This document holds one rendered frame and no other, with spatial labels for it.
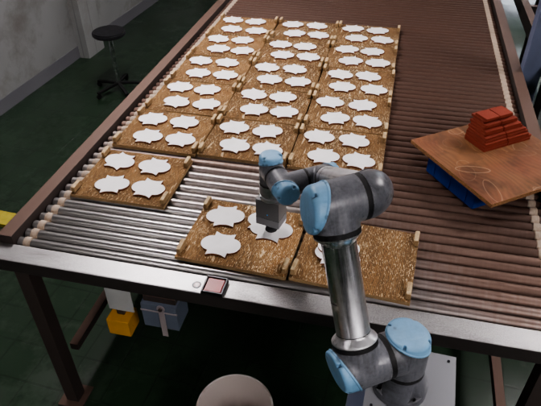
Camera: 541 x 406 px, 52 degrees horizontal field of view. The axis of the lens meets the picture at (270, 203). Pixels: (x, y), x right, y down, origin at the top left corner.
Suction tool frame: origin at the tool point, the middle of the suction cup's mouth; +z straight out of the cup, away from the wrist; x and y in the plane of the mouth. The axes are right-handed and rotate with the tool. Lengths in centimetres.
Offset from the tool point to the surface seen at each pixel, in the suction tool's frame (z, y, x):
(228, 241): 10.4, 17.2, 0.7
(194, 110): 11, 81, -81
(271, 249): 11.2, 1.2, -2.7
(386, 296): 11.2, -42.5, 2.5
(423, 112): 14, -26, -131
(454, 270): 13, -61, -22
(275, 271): 11.2, -4.8, 7.1
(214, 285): 11.9, 11.6, 20.9
